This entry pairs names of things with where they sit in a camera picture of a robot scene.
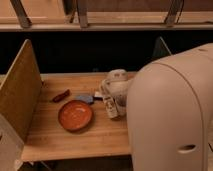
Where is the white labelled bottle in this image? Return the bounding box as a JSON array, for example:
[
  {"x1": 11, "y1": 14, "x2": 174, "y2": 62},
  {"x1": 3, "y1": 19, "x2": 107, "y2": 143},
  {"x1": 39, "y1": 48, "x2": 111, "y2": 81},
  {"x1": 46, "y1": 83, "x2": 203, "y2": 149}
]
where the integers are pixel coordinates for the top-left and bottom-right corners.
[{"x1": 103, "y1": 96, "x2": 118, "y2": 119}]

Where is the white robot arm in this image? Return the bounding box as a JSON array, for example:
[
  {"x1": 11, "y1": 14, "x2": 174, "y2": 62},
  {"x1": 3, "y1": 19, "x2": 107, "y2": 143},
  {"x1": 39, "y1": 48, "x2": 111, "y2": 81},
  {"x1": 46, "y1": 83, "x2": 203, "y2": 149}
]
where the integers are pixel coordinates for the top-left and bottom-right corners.
[{"x1": 100, "y1": 43, "x2": 213, "y2": 171}]

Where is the black and white brush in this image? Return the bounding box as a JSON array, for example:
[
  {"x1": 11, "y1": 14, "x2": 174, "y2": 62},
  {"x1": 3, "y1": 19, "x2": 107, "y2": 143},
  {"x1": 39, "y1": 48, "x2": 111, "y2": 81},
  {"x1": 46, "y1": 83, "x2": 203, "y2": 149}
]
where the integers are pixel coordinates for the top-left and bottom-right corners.
[{"x1": 94, "y1": 91, "x2": 102, "y2": 99}]

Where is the blue sponge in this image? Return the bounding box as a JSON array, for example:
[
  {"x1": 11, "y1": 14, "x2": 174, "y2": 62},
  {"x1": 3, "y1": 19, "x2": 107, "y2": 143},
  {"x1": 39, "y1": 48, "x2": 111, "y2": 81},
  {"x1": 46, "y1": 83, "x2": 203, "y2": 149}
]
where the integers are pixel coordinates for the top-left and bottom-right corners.
[{"x1": 75, "y1": 95, "x2": 94, "y2": 104}]

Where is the dark red chili pepper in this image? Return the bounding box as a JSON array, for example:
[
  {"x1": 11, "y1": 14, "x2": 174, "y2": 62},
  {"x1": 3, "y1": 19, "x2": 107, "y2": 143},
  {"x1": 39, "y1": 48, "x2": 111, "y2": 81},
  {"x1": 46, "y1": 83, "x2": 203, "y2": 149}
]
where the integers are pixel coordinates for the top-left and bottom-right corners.
[{"x1": 51, "y1": 89, "x2": 70, "y2": 103}]

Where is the orange round plate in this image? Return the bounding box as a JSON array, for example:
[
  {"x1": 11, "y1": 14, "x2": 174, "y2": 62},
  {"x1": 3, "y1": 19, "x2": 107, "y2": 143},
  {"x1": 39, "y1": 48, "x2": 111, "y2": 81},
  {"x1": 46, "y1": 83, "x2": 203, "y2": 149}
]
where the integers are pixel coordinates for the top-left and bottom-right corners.
[{"x1": 58, "y1": 100, "x2": 93, "y2": 132}]

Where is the right dark side panel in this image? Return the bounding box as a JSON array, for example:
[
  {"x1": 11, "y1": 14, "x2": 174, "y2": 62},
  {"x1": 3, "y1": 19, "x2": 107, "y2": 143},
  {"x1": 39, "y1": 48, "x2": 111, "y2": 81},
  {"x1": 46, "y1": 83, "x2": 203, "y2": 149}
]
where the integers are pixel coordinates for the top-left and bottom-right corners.
[{"x1": 151, "y1": 37, "x2": 172, "y2": 60}]

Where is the left wooden side panel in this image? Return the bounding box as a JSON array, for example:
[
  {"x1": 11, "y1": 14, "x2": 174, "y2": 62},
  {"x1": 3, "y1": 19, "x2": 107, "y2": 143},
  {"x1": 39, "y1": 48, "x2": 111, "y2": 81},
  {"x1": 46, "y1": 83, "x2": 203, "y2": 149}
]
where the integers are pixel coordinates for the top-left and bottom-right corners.
[{"x1": 0, "y1": 39, "x2": 42, "y2": 171}]

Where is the wooden shelf with brackets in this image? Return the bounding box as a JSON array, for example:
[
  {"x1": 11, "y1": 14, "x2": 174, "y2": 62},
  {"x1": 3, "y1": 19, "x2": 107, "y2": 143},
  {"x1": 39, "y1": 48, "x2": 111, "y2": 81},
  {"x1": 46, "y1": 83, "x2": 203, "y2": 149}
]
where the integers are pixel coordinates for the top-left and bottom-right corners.
[{"x1": 0, "y1": 0, "x2": 213, "y2": 32}]

